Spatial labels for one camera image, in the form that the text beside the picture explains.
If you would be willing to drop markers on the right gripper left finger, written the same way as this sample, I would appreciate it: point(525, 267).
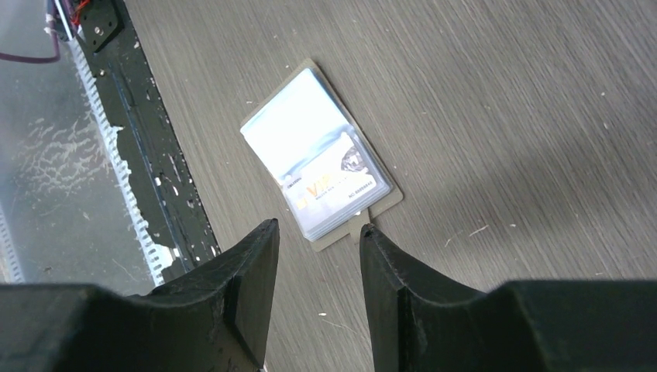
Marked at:
point(214, 318)

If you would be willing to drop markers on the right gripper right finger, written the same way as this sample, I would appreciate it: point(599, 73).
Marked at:
point(422, 320)

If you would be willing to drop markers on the beige card holder wallet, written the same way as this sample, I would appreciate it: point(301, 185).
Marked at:
point(294, 125)

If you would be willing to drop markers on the aluminium rail frame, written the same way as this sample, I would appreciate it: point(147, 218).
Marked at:
point(63, 216)

